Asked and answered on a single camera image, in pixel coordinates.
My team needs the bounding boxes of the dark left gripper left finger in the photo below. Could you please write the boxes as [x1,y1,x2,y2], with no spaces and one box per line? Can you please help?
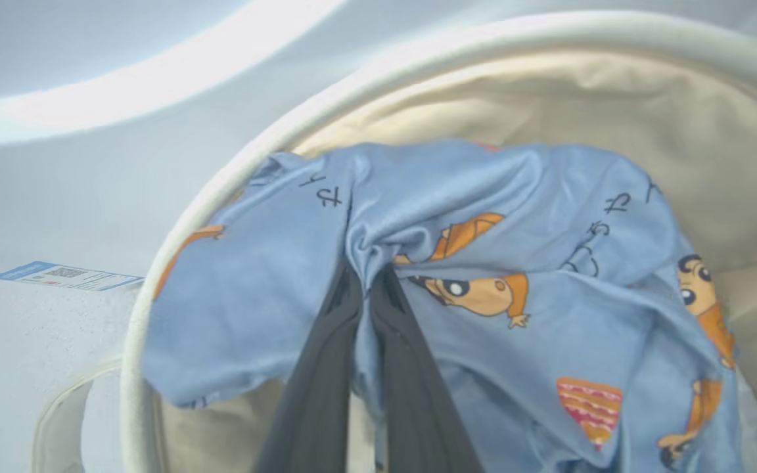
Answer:
[254,261,364,473]

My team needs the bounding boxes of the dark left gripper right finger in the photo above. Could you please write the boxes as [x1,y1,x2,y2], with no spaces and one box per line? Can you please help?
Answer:
[368,264,486,473]

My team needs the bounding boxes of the blue cartoon print garment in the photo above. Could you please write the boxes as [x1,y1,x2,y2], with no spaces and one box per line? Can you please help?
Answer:
[142,138,744,473]

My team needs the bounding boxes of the blue energy label sticker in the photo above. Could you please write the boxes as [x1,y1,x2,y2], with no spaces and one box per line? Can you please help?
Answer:
[0,261,145,292]

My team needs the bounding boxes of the cream canvas laundry basket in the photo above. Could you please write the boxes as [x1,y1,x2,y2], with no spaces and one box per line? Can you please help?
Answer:
[30,10,757,473]

